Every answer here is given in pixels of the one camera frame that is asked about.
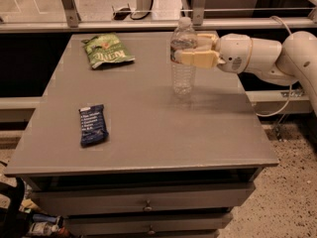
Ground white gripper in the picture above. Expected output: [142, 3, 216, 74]
[174, 34, 252, 73]

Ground clear plastic water bottle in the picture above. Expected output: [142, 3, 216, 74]
[170, 17, 197, 96]

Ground green snack bag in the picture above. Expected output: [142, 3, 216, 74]
[82, 33, 135, 69]

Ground grey drawer cabinet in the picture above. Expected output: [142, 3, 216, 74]
[6, 33, 277, 238]

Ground dark blue snack bar wrapper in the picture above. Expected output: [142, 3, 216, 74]
[79, 104, 109, 147]

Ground lower grey drawer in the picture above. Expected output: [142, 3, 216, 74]
[65, 213, 232, 235]

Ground grey drawer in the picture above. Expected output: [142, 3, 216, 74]
[32, 182, 255, 216]
[65, 213, 232, 235]

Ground upper grey drawer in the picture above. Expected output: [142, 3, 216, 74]
[32, 182, 255, 216]

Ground clutter items on floor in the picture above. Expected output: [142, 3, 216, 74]
[22, 199, 71, 238]

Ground black bag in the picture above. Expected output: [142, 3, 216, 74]
[0, 178, 30, 238]

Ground white stand with black cable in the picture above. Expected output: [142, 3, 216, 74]
[112, 0, 154, 21]

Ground white cable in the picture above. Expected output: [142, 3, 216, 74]
[256, 15, 295, 119]

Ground metal railing frame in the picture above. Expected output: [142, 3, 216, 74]
[0, 0, 317, 34]

